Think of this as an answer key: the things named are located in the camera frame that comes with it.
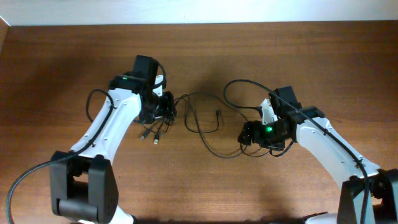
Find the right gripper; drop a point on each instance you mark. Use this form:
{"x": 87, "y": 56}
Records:
{"x": 253, "y": 131}

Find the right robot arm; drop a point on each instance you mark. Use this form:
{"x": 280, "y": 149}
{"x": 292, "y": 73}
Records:
{"x": 368, "y": 192}

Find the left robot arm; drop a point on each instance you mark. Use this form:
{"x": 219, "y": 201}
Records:
{"x": 83, "y": 187}

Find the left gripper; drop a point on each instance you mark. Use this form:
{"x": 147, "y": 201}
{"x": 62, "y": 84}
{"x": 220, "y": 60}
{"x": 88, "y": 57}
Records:
{"x": 168, "y": 111}

